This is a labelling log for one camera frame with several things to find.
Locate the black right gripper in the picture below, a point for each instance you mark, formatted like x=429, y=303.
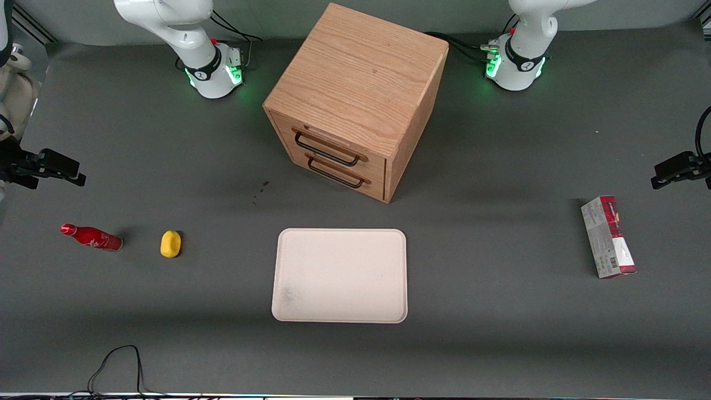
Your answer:
x=15, y=162

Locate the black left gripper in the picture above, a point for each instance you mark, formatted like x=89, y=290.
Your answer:
x=694, y=165

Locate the red coke bottle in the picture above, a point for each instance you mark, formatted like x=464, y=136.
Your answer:
x=94, y=238

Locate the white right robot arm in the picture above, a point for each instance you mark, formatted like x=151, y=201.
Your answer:
x=183, y=39

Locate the beige rectangular tray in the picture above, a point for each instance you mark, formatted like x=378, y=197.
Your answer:
x=340, y=276

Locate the red and grey carton box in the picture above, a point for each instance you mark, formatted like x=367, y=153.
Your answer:
x=609, y=238

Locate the yellow lemon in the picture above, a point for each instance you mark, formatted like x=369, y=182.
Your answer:
x=170, y=244

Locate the wooden drawer cabinet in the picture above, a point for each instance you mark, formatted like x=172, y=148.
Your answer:
x=355, y=94

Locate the aluminium frame rail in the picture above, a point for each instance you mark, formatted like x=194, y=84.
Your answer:
x=33, y=25
x=704, y=21

